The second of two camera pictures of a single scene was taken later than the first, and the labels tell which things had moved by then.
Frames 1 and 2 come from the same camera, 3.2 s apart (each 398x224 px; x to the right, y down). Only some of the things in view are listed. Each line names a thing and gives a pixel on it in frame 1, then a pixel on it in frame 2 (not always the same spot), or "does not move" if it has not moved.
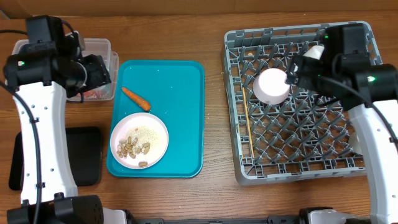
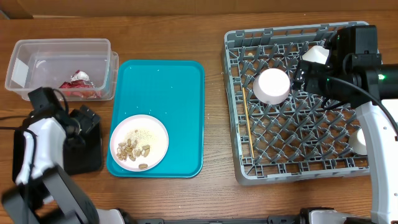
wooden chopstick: x=249 y=124 does not move
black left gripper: x=99 y=75 to x=85 y=117
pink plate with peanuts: x=139 y=140 does not move
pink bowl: x=269 y=86 does not move
